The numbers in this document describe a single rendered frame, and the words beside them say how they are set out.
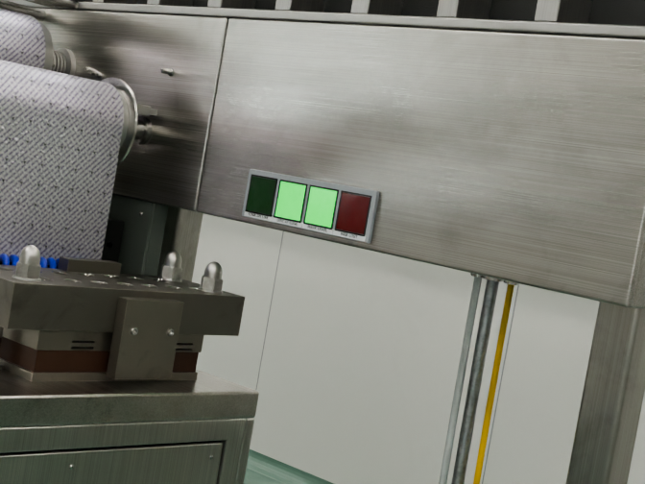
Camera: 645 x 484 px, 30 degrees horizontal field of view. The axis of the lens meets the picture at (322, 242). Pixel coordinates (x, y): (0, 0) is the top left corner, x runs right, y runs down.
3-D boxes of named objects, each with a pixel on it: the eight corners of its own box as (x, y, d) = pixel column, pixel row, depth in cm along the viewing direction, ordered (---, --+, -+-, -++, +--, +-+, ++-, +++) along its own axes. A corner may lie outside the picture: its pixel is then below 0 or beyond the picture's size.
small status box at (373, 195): (240, 215, 176) (249, 168, 176) (244, 216, 177) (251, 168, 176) (368, 243, 159) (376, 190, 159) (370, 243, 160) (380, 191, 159)
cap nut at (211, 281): (193, 288, 179) (198, 258, 179) (211, 289, 182) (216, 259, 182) (208, 293, 177) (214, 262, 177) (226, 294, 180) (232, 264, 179)
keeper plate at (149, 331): (106, 375, 163) (118, 296, 163) (162, 375, 171) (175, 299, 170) (116, 379, 162) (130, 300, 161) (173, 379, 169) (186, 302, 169)
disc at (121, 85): (70, 162, 194) (87, 72, 193) (72, 163, 194) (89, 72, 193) (125, 178, 184) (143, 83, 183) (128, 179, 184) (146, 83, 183)
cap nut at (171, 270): (153, 277, 186) (157, 248, 186) (171, 278, 189) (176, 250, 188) (168, 280, 183) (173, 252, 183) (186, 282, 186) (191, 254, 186)
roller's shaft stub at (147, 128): (98, 136, 190) (103, 108, 190) (133, 142, 196) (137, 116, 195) (115, 139, 188) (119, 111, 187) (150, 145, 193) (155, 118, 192)
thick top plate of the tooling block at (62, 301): (-58, 304, 162) (-51, 259, 162) (171, 314, 191) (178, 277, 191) (7, 329, 151) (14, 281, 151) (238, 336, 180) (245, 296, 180)
